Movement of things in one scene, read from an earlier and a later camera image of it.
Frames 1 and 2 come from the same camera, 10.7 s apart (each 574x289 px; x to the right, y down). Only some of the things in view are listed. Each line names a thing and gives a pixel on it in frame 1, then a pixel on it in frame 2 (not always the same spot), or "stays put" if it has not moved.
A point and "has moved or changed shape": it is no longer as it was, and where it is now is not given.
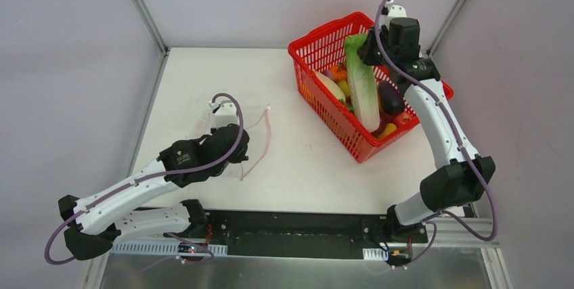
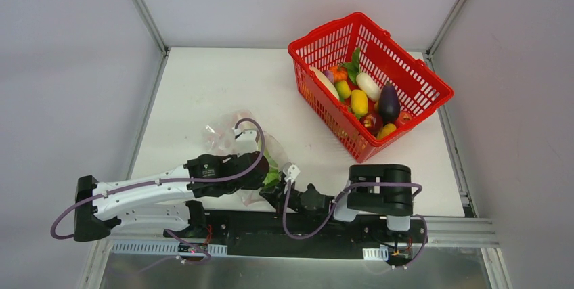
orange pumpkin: [338, 74] stays put
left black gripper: [237, 144] to [260, 172]
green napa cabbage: [363, 84] to [275, 174]
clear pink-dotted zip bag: [255, 121] has moved or changed shape
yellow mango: [390, 128] stays put
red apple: [404, 119] stays put
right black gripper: [371, 52] to [276, 194]
